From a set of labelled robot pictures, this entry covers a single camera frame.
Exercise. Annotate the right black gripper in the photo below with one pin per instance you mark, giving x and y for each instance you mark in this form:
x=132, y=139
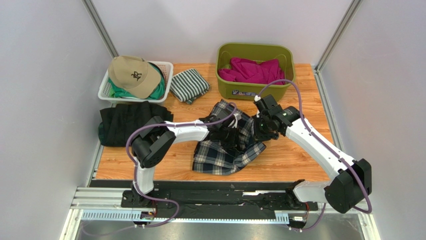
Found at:
x=266, y=128

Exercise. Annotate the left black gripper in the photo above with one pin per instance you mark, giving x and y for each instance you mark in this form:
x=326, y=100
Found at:
x=233, y=143

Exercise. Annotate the grey white plaid skirt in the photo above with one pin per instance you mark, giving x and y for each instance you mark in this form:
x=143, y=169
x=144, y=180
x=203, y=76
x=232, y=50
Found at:
x=218, y=158

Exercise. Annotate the black garment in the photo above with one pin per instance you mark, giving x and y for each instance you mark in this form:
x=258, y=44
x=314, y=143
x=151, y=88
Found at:
x=119, y=122

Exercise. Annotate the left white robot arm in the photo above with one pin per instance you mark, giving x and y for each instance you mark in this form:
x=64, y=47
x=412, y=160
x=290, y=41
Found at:
x=148, y=145

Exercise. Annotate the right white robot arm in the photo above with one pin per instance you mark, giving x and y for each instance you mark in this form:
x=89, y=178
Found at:
x=350, y=180

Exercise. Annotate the striped folded cloth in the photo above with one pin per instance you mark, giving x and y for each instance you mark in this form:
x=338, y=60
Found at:
x=189, y=85

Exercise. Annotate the pink garment in tub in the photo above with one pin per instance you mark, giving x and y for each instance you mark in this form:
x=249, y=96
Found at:
x=243, y=70

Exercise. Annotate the olive green plastic tub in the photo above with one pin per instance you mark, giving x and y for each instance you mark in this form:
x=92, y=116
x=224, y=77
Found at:
x=255, y=52

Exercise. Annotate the beige baseball cap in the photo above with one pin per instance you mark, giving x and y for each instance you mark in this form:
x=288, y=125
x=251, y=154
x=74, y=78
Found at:
x=134, y=75

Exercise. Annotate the green garment in basket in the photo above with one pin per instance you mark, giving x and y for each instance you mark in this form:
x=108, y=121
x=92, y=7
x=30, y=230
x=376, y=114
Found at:
x=159, y=91

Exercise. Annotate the white plastic basket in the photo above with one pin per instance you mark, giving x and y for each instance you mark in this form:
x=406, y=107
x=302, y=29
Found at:
x=167, y=69

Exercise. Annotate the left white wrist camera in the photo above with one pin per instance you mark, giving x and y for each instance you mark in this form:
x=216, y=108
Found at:
x=235, y=119

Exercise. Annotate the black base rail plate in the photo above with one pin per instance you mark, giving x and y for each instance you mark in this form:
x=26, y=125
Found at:
x=221, y=200

